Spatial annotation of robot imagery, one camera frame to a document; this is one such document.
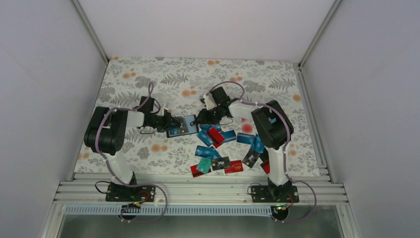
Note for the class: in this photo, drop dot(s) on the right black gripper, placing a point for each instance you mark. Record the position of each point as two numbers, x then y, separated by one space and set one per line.
205 118

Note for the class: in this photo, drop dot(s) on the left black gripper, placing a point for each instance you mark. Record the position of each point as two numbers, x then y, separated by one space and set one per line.
168 119

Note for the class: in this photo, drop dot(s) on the blue VIP card front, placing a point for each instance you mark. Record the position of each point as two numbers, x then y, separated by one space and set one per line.
174 132

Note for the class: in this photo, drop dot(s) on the blue vip card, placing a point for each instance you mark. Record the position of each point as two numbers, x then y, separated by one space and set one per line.
207 152
174 132

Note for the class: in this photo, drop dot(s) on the black leather card holder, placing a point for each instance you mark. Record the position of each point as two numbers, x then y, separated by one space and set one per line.
196 127

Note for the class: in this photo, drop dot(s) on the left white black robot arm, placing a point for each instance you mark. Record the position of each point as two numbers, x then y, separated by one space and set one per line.
105 134

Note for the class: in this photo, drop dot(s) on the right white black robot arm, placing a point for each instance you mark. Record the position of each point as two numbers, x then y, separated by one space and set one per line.
272 125

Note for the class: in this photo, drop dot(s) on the blue striped card upper left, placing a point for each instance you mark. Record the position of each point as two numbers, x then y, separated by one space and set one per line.
207 127

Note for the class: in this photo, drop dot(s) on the blue logo card with chip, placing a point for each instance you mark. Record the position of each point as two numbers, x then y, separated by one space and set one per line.
202 135

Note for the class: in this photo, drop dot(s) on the blue VIP card lower right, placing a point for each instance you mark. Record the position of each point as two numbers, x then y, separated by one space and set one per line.
207 152

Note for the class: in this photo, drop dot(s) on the blue card centre pile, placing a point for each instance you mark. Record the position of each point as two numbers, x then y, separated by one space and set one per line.
245 138

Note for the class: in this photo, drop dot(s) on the black card bottom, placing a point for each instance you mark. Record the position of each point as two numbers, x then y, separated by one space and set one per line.
220 163

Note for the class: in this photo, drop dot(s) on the green VIP card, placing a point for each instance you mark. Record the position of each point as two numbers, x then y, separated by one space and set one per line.
204 165

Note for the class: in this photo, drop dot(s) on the blue card upper right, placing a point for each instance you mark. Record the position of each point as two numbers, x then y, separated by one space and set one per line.
258 145

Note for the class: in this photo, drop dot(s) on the red gold VIP card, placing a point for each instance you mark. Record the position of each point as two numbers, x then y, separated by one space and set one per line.
235 167

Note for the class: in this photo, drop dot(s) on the black VIP card right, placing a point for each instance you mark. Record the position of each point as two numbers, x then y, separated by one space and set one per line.
250 158

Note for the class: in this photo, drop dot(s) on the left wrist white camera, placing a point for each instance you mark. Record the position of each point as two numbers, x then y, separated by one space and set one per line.
164 107

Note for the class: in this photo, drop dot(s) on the wrist white camera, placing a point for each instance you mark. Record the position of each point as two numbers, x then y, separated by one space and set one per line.
208 103
164 107

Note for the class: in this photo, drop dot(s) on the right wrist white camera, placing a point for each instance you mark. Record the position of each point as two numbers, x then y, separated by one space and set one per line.
208 103

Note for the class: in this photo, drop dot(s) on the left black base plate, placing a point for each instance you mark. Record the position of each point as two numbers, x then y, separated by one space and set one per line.
120 193

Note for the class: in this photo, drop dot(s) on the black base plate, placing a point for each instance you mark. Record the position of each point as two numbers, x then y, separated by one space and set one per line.
264 194
120 193

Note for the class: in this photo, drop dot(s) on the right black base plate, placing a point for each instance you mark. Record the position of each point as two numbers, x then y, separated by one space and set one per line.
264 194

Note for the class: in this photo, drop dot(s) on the aluminium front rail frame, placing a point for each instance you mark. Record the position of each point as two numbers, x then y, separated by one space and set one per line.
203 190

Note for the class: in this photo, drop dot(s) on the grey slotted cable duct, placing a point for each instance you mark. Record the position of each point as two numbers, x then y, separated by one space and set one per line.
171 210

